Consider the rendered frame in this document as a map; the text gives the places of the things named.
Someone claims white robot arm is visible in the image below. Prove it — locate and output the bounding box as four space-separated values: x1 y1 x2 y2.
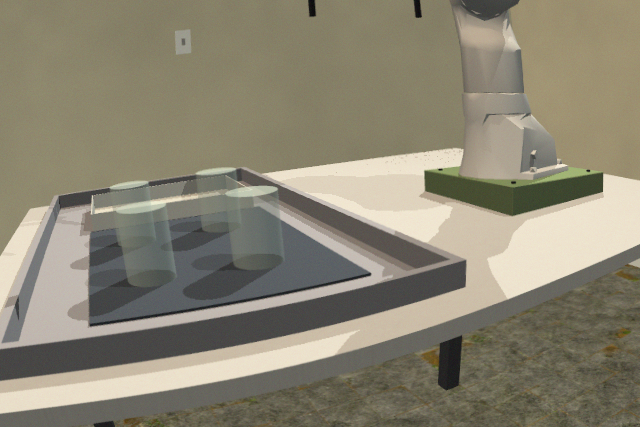
449 0 568 180

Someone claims clear glass cylinder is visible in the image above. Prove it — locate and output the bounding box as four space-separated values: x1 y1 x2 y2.
225 186 285 270
116 201 177 287
196 168 238 232
110 181 151 247

